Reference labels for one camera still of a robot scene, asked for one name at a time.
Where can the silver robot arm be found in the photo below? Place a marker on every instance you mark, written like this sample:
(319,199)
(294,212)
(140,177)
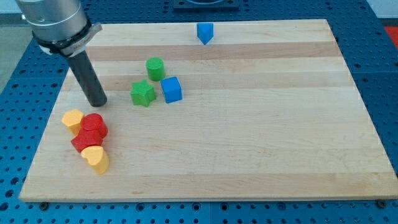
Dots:
(59,26)

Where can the blue cube block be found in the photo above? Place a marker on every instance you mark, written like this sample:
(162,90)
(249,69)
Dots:
(172,89)

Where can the green star block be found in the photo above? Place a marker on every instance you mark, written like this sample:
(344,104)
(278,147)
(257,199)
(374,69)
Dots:
(142,93)

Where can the wooden board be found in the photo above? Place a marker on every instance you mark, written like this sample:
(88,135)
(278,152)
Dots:
(269,111)

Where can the green cylinder block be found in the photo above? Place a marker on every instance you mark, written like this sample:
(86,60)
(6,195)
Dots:
(155,69)

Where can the blue triangular prism block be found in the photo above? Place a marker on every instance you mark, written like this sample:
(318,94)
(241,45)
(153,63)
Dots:
(205,32)

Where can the red cylinder block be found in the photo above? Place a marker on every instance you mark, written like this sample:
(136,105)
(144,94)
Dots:
(95,122)

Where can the yellow heart block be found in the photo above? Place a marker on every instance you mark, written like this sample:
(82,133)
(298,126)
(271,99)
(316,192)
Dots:
(97,158)

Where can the yellow hexagon block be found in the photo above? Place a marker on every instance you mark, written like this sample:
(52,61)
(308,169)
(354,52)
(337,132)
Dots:
(72,119)

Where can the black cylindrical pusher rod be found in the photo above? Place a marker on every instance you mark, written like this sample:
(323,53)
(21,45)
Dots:
(86,77)

